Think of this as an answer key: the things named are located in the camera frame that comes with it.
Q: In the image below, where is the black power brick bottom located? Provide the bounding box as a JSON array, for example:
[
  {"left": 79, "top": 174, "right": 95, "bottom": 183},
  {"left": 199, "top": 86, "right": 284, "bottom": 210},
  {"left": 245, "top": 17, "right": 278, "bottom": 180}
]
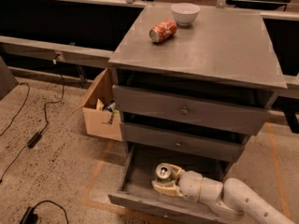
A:
[{"left": 19, "top": 200, "right": 69, "bottom": 224}]

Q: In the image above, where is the cardboard box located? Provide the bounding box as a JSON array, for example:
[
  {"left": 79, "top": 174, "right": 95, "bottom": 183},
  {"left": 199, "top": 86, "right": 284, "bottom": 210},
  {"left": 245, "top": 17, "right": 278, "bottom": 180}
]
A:
[{"left": 74, "top": 68, "right": 122, "bottom": 141}]

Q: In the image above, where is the thin black floor cable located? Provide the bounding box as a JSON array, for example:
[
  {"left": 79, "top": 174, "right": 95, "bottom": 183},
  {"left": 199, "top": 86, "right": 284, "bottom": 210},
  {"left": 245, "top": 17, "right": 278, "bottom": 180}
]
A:
[{"left": 0, "top": 82, "right": 31, "bottom": 137}]

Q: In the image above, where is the black power adapter cable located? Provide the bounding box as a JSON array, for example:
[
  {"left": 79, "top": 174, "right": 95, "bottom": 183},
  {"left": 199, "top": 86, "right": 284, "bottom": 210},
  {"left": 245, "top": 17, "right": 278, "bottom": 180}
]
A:
[{"left": 0, "top": 51, "right": 65, "bottom": 183}]

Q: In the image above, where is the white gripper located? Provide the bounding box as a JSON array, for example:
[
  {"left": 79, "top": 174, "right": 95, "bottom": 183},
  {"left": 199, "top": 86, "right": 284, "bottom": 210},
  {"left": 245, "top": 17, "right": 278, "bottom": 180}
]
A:
[{"left": 151, "top": 163, "right": 204, "bottom": 202}]

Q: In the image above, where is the orange soda can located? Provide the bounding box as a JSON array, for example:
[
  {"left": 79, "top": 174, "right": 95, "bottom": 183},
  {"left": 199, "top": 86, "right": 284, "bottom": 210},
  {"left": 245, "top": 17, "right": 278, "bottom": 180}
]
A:
[{"left": 149, "top": 20, "right": 177, "bottom": 43}]

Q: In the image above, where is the black item in box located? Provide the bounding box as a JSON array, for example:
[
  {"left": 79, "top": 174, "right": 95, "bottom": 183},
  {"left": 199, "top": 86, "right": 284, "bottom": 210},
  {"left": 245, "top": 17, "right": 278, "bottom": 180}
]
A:
[{"left": 102, "top": 100, "right": 116, "bottom": 125}]

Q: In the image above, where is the top grey drawer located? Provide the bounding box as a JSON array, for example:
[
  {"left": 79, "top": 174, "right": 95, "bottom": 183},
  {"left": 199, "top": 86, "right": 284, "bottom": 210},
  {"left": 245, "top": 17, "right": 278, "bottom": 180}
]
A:
[{"left": 112, "top": 85, "right": 269, "bottom": 135}]

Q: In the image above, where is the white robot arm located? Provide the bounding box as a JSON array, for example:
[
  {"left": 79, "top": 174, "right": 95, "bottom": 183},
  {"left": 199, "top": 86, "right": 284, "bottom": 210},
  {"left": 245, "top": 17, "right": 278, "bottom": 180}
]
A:
[{"left": 151, "top": 163, "right": 295, "bottom": 224}]

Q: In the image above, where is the green soda can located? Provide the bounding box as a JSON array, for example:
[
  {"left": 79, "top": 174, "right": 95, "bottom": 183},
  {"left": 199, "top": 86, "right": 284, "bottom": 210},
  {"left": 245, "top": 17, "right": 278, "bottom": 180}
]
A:
[{"left": 155, "top": 163, "right": 172, "bottom": 182}]

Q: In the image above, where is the white bowl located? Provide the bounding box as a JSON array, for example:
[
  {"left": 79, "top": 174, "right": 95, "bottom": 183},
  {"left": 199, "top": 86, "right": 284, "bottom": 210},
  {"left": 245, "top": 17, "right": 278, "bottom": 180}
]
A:
[{"left": 171, "top": 3, "right": 200, "bottom": 26}]

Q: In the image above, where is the bottom grey open drawer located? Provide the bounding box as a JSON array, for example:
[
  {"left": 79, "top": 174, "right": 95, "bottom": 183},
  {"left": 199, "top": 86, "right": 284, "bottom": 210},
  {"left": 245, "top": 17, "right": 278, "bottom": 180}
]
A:
[{"left": 108, "top": 143, "right": 230, "bottom": 224}]

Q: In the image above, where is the grey drawer cabinet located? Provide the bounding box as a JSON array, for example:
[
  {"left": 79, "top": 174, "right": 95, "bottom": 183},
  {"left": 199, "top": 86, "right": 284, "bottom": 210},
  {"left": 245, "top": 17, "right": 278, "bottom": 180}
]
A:
[{"left": 107, "top": 2, "right": 288, "bottom": 224}]

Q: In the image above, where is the middle grey drawer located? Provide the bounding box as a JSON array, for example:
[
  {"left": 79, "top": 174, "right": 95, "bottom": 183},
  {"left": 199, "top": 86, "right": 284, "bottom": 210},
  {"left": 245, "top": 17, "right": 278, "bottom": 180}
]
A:
[{"left": 121, "top": 122, "right": 245, "bottom": 161}]

